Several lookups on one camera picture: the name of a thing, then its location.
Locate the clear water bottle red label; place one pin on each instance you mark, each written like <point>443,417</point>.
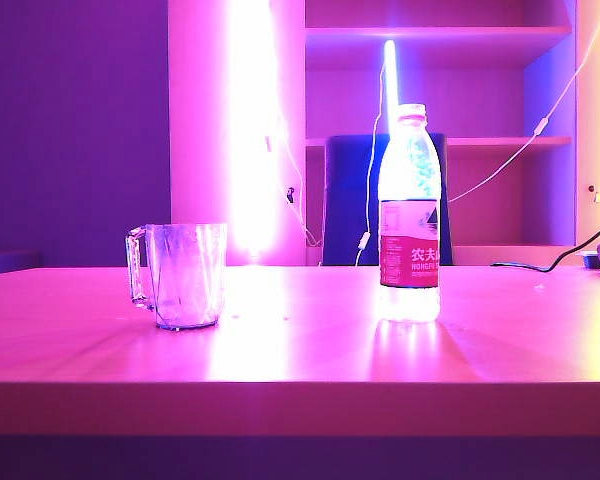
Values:
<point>409,260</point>

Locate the small black plug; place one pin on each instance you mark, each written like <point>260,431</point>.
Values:
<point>290,195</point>

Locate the wide glowing light strip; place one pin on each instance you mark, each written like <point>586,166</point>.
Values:
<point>250,125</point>

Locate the thin glowing light tube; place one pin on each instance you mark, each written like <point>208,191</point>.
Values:
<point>391,75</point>

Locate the small dark cup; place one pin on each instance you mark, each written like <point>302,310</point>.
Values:
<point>589,260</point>

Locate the small wall socket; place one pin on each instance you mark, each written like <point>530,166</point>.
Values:
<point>598,195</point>

